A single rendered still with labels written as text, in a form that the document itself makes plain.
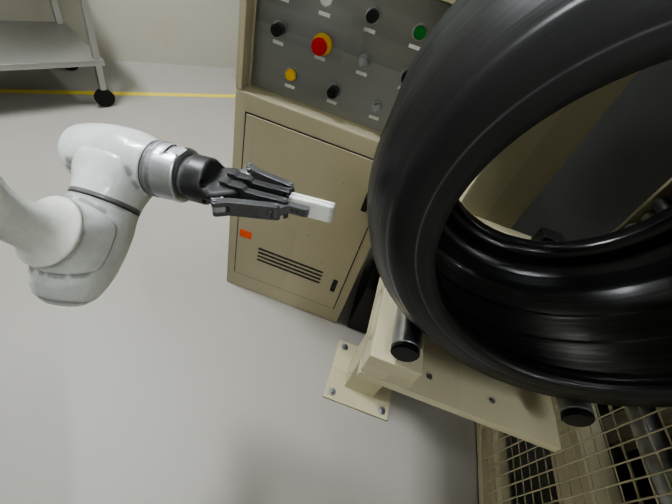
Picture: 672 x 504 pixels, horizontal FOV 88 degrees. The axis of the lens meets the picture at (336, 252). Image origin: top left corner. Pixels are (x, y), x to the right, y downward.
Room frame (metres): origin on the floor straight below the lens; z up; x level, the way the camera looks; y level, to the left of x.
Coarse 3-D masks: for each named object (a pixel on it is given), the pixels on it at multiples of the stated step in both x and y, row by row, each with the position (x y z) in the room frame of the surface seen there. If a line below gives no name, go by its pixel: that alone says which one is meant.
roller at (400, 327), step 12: (396, 312) 0.39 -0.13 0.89; (396, 324) 0.35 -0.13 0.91; (408, 324) 0.35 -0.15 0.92; (396, 336) 0.33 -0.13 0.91; (408, 336) 0.33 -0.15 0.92; (420, 336) 0.34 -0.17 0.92; (396, 348) 0.31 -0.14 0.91; (408, 348) 0.31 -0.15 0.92; (420, 348) 0.32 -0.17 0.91; (408, 360) 0.31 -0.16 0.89
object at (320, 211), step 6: (294, 198) 0.42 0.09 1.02; (300, 198) 0.42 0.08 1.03; (306, 204) 0.42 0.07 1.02; (312, 204) 0.42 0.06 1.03; (318, 204) 0.42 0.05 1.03; (324, 204) 0.42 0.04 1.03; (312, 210) 0.42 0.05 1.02; (318, 210) 0.42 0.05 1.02; (324, 210) 0.41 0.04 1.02; (330, 210) 0.41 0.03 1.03; (312, 216) 0.42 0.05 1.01; (318, 216) 0.41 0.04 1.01; (324, 216) 0.41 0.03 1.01; (330, 216) 0.41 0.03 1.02; (330, 222) 0.41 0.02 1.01
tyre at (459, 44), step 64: (512, 0) 0.34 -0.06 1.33; (576, 0) 0.31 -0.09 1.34; (640, 0) 0.30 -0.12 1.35; (448, 64) 0.33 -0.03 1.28; (512, 64) 0.30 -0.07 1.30; (576, 64) 0.30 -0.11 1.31; (640, 64) 0.29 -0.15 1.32; (384, 128) 0.37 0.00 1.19; (448, 128) 0.30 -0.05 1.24; (512, 128) 0.30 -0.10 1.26; (384, 192) 0.33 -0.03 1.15; (448, 192) 0.30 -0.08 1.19; (384, 256) 0.32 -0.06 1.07; (448, 256) 0.54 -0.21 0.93; (512, 256) 0.57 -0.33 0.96; (576, 256) 0.57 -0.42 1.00; (640, 256) 0.56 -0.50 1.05; (448, 320) 0.29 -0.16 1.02; (512, 320) 0.44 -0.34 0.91; (576, 320) 0.46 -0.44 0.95; (640, 320) 0.45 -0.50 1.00; (512, 384) 0.30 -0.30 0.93; (576, 384) 0.29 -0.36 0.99; (640, 384) 0.30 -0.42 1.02
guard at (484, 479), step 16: (480, 432) 0.53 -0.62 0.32; (592, 432) 0.40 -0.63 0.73; (480, 448) 0.48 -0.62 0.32; (512, 448) 0.45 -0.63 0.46; (608, 448) 0.36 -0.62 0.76; (480, 464) 0.44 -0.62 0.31; (496, 464) 0.42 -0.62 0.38; (528, 464) 0.39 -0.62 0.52; (576, 464) 0.36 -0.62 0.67; (480, 480) 0.40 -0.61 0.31; (592, 480) 0.32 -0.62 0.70; (480, 496) 0.36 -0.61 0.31; (560, 496) 0.31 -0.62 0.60; (608, 496) 0.29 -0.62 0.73; (656, 496) 0.27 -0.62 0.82
